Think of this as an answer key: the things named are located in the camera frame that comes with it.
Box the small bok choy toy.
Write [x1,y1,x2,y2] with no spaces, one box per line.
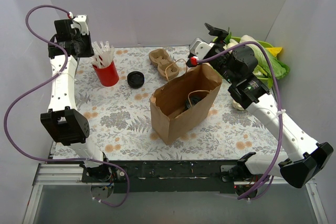
[232,100,245,111]

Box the brown pulp cup carrier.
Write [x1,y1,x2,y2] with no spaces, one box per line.
[149,49,180,81]

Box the brown paper bag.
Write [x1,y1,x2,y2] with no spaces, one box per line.
[150,63,222,145]

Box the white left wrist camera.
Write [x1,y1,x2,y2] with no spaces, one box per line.
[68,12,90,35]

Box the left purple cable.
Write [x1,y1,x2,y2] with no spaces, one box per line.
[3,4,131,208]

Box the black plastic cup lids stack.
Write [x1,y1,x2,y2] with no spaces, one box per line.
[127,71,145,89]

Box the red plastic straw cup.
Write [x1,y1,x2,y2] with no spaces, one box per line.
[92,62,119,87]

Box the white wrapped straws bundle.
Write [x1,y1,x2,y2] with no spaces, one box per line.
[91,41,115,69]

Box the floral patterned table mat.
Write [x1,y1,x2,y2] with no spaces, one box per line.
[52,46,294,161]

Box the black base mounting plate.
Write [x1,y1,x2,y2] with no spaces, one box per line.
[81,159,254,194]

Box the green vegetable tray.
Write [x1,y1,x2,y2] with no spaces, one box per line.
[231,35,287,88]

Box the white radish toy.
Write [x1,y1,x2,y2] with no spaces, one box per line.
[226,39,239,49]

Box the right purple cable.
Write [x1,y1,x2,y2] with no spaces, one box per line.
[186,41,284,200]

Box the aluminium frame rail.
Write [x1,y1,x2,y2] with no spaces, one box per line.
[24,164,328,223]

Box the yellow pepper toy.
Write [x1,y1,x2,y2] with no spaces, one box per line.
[266,47,282,58]

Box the purple cable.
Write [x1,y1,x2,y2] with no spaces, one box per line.
[186,41,284,200]
[3,4,131,208]

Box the black takeout coffee cup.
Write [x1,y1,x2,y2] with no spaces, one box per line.
[185,95,203,110]

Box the napa cabbage toy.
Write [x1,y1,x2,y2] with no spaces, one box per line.
[239,34,291,80]

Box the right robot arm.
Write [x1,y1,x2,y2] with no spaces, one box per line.
[190,23,333,188]

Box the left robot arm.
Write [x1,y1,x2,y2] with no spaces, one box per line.
[40,15,112,182]

